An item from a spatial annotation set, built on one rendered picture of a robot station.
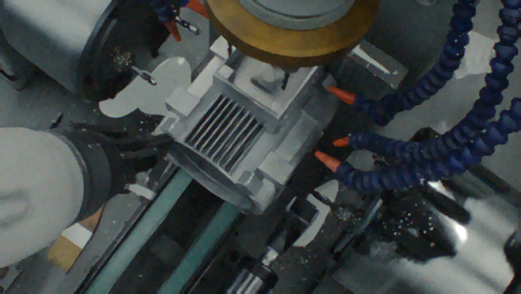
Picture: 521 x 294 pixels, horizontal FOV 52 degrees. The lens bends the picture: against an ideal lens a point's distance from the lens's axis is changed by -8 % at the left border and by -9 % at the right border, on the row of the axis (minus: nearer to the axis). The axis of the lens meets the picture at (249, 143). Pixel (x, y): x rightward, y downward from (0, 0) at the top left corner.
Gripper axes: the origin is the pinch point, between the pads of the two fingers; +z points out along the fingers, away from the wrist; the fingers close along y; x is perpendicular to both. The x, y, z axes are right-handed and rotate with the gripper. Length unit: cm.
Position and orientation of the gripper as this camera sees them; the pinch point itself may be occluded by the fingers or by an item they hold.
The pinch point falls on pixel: (154, 148)
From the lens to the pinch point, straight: 73.9
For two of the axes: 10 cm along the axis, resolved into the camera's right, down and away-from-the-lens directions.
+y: -8.2, -5.6, 1.3
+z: 2.3, -1.1, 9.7
